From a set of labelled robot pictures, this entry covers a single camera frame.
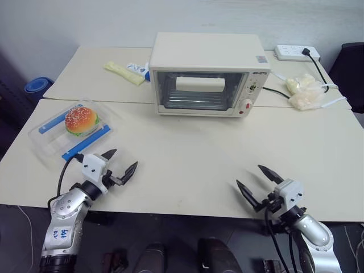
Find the toy hamburger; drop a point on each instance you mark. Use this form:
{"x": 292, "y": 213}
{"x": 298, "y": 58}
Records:
{"x": 81, "y": 120}

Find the black chair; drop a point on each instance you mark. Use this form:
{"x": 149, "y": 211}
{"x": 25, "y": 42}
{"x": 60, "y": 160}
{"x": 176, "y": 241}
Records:
{"x": 348, "y": 74}

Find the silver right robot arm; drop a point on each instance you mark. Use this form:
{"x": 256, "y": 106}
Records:
{"x": 315, "y": 233}

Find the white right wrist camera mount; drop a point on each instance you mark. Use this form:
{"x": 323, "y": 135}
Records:
{"x": 293, "y": 193}

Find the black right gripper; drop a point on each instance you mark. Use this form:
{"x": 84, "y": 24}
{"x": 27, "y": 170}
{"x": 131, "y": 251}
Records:
{"x": 272, "y": 202}

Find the cream toaster oven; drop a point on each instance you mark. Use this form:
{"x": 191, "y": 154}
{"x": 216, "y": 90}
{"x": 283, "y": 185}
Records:
{"x": 204, "y": 51}

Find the crumpled clear plastic bag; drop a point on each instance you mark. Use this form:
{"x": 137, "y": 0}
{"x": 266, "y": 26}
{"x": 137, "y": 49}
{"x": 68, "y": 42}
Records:
{"x": 305, "y": 99}

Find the white power strip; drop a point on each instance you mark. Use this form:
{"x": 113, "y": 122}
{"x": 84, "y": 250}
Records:
{"x": 290, "y": 52}

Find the blue and white packet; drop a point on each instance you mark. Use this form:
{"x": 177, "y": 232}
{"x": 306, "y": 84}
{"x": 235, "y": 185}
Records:
{"x": 138, "y": 68}

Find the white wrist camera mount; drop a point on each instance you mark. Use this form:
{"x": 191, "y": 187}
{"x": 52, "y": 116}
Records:
{"x": 92, "y": 166}
{"x": 293, "y": 193}

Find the yellow plastic packet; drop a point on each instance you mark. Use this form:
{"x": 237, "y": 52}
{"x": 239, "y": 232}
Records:
{"x": 125, "y": 73}

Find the clear plastic container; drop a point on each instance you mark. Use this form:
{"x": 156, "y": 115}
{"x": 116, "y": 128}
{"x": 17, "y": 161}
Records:
{"x": 48, "y": 142}

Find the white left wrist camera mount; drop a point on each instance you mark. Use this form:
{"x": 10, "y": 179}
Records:
{"x": 92, "y": 166}

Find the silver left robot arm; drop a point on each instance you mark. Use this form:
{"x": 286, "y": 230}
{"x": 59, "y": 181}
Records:
{"x": 64, "y": 211}

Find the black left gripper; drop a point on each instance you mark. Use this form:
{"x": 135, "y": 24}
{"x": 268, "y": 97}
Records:
{"x": 109, "y": 180}

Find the dark rounded shape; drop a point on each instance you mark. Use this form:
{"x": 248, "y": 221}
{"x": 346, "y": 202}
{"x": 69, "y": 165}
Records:
{"x": 150, "y": 258}

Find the clear bag with yellow contents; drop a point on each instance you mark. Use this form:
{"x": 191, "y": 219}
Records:
{"x": 298, "y": 84}

